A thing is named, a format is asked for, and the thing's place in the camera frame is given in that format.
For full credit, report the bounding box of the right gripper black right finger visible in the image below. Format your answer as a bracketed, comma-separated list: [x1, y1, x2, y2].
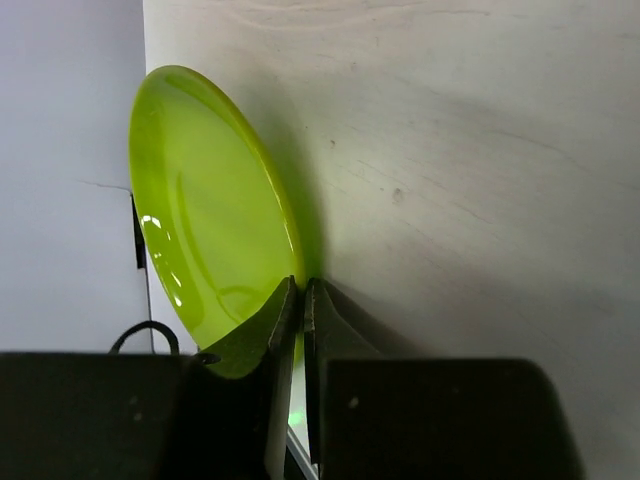
[304, 279, 585, 479]

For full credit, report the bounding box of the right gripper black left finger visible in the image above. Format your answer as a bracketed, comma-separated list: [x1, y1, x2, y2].
[1, 278, 298, 479]

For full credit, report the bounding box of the lime green plate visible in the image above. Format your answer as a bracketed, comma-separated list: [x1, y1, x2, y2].
[129, 65, 307, 348]

